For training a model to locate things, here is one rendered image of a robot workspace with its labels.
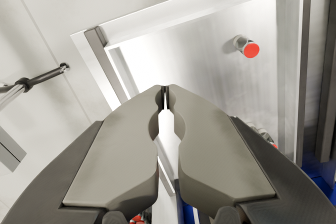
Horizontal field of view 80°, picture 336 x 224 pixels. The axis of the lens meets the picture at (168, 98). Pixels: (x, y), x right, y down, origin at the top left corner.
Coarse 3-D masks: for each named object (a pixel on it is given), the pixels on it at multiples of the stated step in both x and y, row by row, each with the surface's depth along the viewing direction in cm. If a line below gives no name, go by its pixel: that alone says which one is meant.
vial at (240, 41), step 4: (236, 36) 30; (240, 36) 29; (244, 36) 29; (236, 40) 30; (240, 40) 28; (244, 40) 28; (248, 40) 27; (252, 40) 28; (236, 44) 29; (240, 44) 28; (244, 44) 28; (236, 48) 30; (240, 48) 28
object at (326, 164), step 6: (330, 150) 42; (330, 156) 43; (324, 162) 46; (330, 162) 43; (324, 168) 46; (330, 168) 44; (324, 174) 47; (330, 174) 45; (330, 180) 45; (330, 186) 46
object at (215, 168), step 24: (168, 96) 12; (192, 96) 11; (192, 120) 9; (216, 120) 9; (192, 144) 8; (216, 144) 8; (240, 144) 8; (192, 168) 7; (216, 168) 7; (240, 168) 7; (192, 192) 7; (216, 192) 6; (240, 192) 6; (264, 192) 6
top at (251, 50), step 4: (248, 44) 26; (252, 44) 26; (256, 44) 26; (244, 48) 27; (248, 48) 27; (252, 48) 27; (256, 48) 27; (244, 52) 27; (248, 52) 27; (252, 52) 27; (256, 52) 27; (248, 56) 27; (252, 56) 27
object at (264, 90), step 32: (256, 0) 25; (288, 0) 27; (160, 32) 26; (192, 32) 30; (224, 32) 30; (256, 32) 30; (288, 32) 29; (128, 64) 32; (160, 64) 32; (192, 64) 32; (224, 64) 33; (256, 64) 33; (288, 64) 32; (128, 96) 31; (224, 96) 36; (256, 96) 36; (288, 96) 35; (160, 128) 39; (256, 128) 40; (288, 128) 39; (160, 160) 39
